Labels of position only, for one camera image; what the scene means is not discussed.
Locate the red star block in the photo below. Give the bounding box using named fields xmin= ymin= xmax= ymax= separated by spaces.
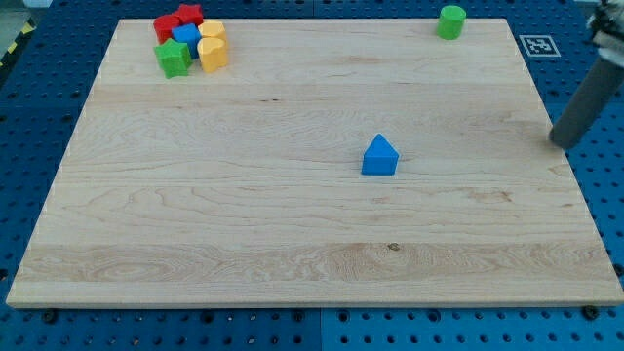
xmin=173 ymin=4 xmax=204 ymax=26

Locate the blue cube block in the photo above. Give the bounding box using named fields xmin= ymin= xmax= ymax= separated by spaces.
xmin=172 ymin=23 xmax=202 ymax=59

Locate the yellow heart block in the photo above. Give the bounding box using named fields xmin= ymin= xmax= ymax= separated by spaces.
xmin=197 ymin=37 xmax=229 ymax=73

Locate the green star block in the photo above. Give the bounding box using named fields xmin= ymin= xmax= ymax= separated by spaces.
xmin=153 ymin=38 xmax=192 ymax=79

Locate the white fiducial marker tag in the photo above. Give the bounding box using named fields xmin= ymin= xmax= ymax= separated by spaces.
xmin=519 ymin=34 xmax=561 ymax=58

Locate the red round block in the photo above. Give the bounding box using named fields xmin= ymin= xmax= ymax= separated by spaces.
xmin=153 ymin=14 xmax=181 ymax=44

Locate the blue triangle block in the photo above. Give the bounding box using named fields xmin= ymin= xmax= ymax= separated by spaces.
xmin=361 ymin=134 xmax=400 ymax=176

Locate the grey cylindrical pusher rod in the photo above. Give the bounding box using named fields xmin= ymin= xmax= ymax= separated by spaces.
xmin=549 ymin=57 xmax=623 ymax=149

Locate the green cylinder block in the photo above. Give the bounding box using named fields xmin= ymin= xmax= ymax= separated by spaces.
xmin=437 ymin=5 xmax=467 ymax=40

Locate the wooden board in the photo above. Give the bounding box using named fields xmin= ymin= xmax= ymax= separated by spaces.
xmin=7 ymin=19 xmax=623 ymax=309

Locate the yellow block behind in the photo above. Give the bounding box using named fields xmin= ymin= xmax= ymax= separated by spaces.
xmin=198 ymin=19 xmax=227 ymax=41

